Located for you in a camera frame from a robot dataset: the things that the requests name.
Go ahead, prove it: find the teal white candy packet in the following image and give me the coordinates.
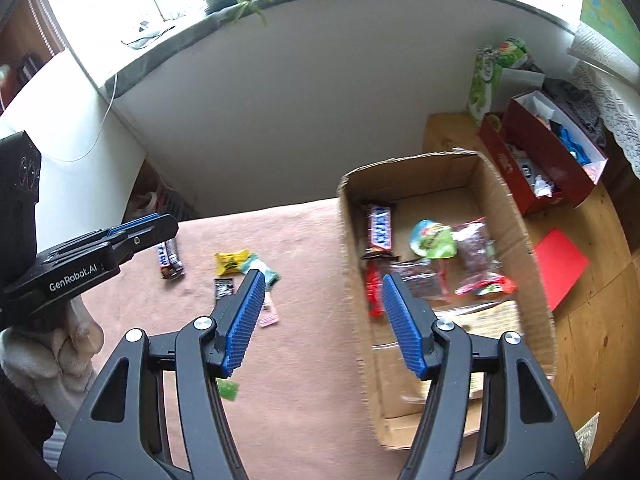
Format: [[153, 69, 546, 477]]
[[242, 254, 282, 291]]

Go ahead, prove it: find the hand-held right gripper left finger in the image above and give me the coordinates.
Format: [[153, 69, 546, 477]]
[[55, 269, 266, 480]]

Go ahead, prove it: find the person's left forearm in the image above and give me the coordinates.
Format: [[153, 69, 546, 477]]
[[0, 300, 106, 426]]

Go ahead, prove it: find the wall map poster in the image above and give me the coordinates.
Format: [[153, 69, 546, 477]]
[[567, 0, 640, 78]]

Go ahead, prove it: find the white lace cloth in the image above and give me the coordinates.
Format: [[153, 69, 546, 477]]
[[570, 60, 640, 181]]

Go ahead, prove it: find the beaded blind cord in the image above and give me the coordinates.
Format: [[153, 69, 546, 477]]
[[27, 0, 56, 56]]

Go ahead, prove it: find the green jelly cup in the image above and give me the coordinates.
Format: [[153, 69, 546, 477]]
[[410, 219, 458, 259]]

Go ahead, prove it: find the pink candy packet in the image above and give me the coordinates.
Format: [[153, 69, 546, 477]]
[[257, 292, 280, 328]]

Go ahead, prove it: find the pale printed packet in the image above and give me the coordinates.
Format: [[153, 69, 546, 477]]
[[575, 412, 601, 466]]

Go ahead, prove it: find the clear cracker packet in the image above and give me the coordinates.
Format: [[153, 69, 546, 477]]
[[435, 299, 523, 341]]

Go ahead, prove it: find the brown chocolate bar blue print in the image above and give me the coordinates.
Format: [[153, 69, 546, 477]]
[[361, 202, 398, 261]]

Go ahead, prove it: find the green printed packet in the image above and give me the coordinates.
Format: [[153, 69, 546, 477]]
[[492, 37, 531, 68]]

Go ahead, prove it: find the wooden side table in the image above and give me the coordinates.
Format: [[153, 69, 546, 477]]
[[422, 112, 633, 466]]

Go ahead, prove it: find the yellow candy packet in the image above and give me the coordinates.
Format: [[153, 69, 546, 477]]
[[215, 249, 256, 276]]

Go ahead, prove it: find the dark chocolate bar white print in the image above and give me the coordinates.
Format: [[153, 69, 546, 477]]
[[160, 239, 186, 281]]

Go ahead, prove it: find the pink table cloth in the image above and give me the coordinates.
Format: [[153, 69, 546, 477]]
[[80, 197, 401, 480]]

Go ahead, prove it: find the red box white inside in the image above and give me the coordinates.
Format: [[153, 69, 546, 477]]
[[502, 90, 610, 209]]

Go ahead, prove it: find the cardboard box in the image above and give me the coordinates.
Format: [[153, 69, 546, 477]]
[[336, 149, 558, 451]]

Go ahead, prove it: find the green printed bag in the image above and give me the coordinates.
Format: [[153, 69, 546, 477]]
[[466, 50, 506, 126]]

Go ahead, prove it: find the white cable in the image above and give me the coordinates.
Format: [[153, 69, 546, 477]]
[[60, 72, 121, 163]]

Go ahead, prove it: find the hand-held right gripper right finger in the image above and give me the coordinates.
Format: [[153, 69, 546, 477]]
[[382, 272, 587, 480]]

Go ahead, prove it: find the red card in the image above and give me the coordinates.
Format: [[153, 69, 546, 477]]
[[532, 227, 591, 313]]

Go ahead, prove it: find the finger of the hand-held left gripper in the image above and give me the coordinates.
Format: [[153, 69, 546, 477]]
[[105, 212, 163, 237], [107, 214, 180, 261]]

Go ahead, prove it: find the clear red plum packet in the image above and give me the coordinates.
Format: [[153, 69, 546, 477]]
[[365, 257, 453, 318], [452, 217, 517, 297]]

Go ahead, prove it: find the blue plastic item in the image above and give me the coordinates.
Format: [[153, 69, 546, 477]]
[[557, 125, 593, 163]]

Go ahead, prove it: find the dark cloth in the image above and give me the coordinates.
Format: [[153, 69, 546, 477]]
[[542, 77, 608, 148]]

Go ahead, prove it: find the dark red box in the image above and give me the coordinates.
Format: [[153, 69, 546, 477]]
[[479, 112, 531, 216]]

